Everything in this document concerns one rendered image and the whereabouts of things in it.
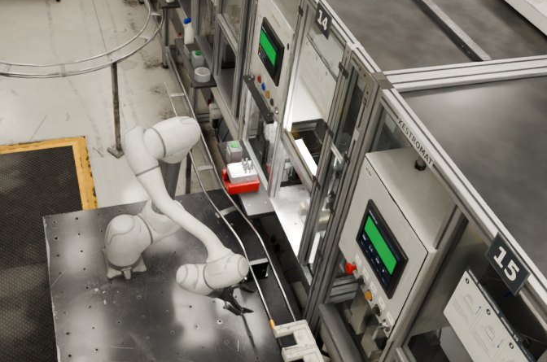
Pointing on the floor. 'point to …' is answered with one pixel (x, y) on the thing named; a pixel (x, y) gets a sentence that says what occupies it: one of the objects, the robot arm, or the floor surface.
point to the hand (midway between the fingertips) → (247, 300)
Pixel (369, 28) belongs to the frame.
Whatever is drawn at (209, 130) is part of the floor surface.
